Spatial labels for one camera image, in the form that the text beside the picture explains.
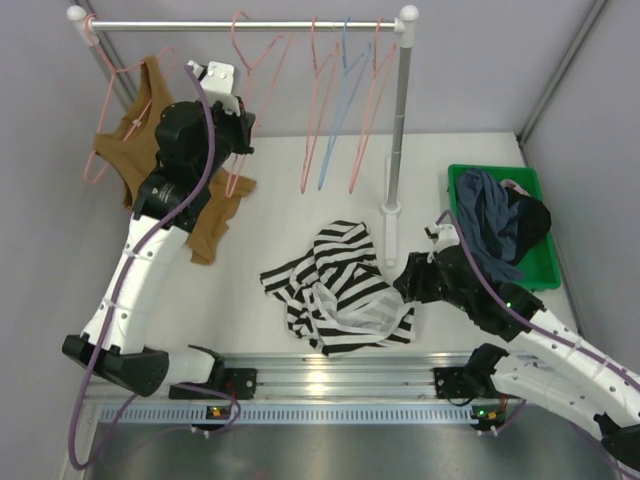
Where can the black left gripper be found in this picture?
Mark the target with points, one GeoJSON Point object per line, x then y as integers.
{"type": "Point", "coordinates": [242, 132]}

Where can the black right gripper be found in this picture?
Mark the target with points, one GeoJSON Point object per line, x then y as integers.
{"type": "Point", "coordinates": [412, 282]}

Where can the pink hanger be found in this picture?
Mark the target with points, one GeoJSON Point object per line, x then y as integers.
{"type": "Point", "coordinates": [250, 67]}
{"type": "Point", "coordinates": [381, 64]}
{"type": "Point", "coordinates": [324, 72]}
{"type": "Point", "coordinates": [107, 110]}

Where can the black white striped tank top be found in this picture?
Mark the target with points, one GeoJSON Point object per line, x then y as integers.
{"type": "Point", "coordinates": [335, 297]}

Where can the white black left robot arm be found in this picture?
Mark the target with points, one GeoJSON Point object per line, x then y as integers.
{"type": "Point", "coordinates": [194, 140]}

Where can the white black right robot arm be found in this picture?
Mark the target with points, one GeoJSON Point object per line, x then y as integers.
{"type": "Point", "coordinates": [544, 363]}

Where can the blue hanger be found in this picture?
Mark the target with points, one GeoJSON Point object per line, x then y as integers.
{"type": "Point", "coordinates": [351, 77]}

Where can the brown tank top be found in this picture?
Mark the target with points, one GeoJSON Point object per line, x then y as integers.
{"type": "Point", "coordinates": [212, 224]}

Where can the pink hanger under brown top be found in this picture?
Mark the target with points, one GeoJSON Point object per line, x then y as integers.
{"type": "Point", "coordinates": [107, 110]}

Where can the blue grey garment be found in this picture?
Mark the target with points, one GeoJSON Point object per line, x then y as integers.
{"type": "Point", "coordinates": [489, 224]}

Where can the green plastic bin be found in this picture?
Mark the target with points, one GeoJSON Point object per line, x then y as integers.
{"type": "Point", "coordinates": [540, 266]}

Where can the black garment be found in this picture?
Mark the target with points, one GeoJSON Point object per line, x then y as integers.
{"type": "Point", "coordinates": [533, 223]}

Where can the pink garment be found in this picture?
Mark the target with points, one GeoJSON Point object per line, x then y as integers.
{"type": "Point", "coordinates": [515, 186]}

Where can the white clothes rack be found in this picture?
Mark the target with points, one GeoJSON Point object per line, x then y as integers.
{"type": "Point", "coordinates": [404, 25]}

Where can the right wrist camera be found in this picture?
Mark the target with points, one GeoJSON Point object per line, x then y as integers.
{"type": "Point", "coordinates": [443, 236]}

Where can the aluminium rail frame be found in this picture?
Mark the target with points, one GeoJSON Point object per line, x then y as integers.
{"type": "Point", "coordinates": [434, 378]}

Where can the white slotted cable duct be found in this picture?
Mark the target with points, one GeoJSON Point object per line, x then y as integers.
{"type": "Point", "coordinates": [300, 414]}

